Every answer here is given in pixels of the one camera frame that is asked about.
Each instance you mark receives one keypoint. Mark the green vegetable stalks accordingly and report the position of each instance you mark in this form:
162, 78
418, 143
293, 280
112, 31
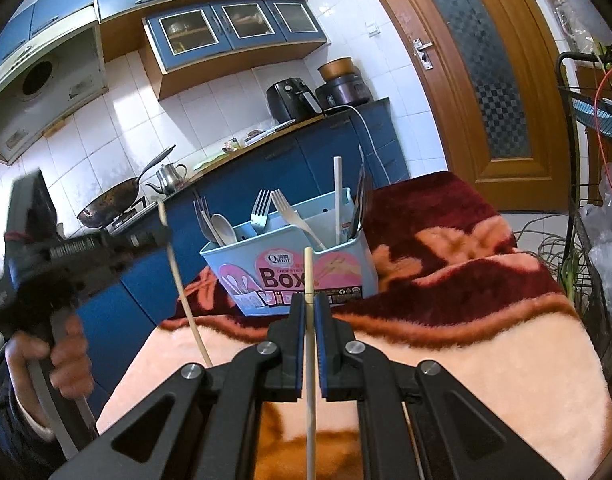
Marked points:
556, 255

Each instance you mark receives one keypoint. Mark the light blue utensil box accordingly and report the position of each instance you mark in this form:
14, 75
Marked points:
296, 270

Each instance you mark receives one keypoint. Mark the wooden door with glass panel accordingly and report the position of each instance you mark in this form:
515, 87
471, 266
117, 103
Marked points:
486, 85

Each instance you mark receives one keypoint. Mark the black air fryer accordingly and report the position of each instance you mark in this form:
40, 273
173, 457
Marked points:
291, 100

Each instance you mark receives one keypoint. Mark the gas stove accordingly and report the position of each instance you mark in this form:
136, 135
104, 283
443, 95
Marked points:
133, 217

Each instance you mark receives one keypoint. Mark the metal fork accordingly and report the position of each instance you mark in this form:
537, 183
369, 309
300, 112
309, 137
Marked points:
260, 212
201, 215

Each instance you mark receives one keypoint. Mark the person's left forearm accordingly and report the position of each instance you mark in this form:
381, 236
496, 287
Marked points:
20, 450

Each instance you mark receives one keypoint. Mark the person's left hand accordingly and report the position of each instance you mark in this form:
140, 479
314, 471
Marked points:
73, 360

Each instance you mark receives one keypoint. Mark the red and peach blanket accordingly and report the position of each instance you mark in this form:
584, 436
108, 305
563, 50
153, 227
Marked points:
461, 310

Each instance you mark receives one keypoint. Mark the dark rice cooker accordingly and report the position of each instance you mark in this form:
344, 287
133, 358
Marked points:
346, 92

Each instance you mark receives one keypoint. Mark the brown pot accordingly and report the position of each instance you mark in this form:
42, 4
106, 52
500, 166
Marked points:
337, 69

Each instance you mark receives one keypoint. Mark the metal spoon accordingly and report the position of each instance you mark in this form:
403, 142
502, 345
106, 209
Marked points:
224, 230

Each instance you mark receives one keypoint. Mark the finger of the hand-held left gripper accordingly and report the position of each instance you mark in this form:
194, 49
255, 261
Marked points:
143, 242

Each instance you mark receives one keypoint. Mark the white light switch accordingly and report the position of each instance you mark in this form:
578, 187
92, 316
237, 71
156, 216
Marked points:
374, 28

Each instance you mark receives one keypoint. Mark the clear plastic bags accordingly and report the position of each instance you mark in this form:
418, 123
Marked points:
608, 240

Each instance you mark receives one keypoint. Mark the light blue ribbed object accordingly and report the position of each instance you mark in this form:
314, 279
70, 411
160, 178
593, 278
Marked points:
598, 116

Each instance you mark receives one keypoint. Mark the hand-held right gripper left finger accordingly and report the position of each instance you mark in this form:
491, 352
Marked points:
300, 350

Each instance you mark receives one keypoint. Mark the beige plastic fork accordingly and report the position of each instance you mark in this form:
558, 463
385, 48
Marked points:
298, 222

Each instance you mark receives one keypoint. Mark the white chopstick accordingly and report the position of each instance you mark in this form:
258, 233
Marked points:
339, 195

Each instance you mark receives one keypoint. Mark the steel teapot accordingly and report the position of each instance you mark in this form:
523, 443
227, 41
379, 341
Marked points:
168, 177

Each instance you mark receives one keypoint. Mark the blue glass-door wall cabinet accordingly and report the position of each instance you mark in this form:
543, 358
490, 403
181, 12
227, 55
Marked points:
225, 45

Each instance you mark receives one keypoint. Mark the white range hood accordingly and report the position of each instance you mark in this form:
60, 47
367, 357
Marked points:
45, 90

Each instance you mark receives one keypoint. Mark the wooden chopstick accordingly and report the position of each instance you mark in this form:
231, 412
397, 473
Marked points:
185, 300
311, 275

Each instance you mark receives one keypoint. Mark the blue lower kitchen cabinets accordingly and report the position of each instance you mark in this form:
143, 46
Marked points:
266, 175

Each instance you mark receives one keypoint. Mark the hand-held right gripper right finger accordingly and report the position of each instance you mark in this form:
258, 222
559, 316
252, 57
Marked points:
322, 350

